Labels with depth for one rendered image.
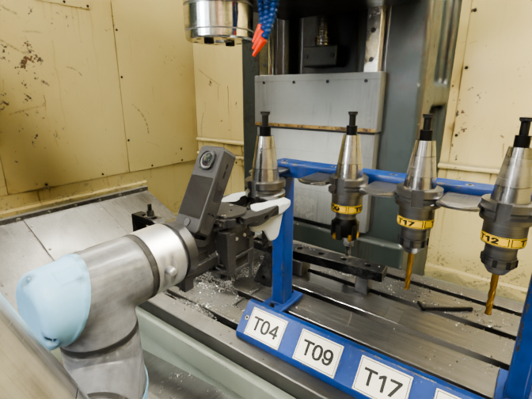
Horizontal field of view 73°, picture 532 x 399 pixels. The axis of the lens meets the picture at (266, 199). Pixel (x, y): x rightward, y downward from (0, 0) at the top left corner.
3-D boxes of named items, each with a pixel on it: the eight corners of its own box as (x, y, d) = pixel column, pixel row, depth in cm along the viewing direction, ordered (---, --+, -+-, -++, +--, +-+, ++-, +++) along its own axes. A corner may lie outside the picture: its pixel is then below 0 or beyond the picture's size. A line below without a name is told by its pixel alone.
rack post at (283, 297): (279, 317, 76) (280, 180, 67) (259, 308, 79) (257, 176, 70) (303, 297, 83) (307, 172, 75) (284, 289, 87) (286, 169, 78)
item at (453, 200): (478, 215, 45) (479, 209, 45) (433, 207, 48) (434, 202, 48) (485, 202, 50) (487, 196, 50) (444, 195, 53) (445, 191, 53)
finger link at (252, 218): (264, 210, 55) (215, 224, 49) (264, 199, 54) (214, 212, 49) (285, 218, 51) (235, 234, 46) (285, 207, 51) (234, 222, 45)
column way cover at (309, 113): (366, 235, 119) (381, 71, 104) (255, 208, 146) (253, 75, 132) (372, 231, 123) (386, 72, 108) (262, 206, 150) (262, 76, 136)
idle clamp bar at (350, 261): (379, 298, 82) (382, 273, 81) (281, 270, 96) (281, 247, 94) (385, 289, 86) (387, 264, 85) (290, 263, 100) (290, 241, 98)
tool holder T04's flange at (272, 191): (293, 194, 57) (293, 179, 56) (266, 203, 52) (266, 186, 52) (264, 187, 61) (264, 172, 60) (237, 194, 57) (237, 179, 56)
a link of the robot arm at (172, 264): (115, 226, 41) (160, 245, 36) (150, 215, 44) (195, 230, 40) (123, 284, 43) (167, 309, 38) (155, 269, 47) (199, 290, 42)
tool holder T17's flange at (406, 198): (441, 200, 54) (443, 184, 53) (440, 212, 49) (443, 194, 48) (397, 195, 56) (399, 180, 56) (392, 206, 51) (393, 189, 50)
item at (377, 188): (390, 199, 51) (390, 195, 51) (355, 194, 54) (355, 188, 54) (405, 190, 57) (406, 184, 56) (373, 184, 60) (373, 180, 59)
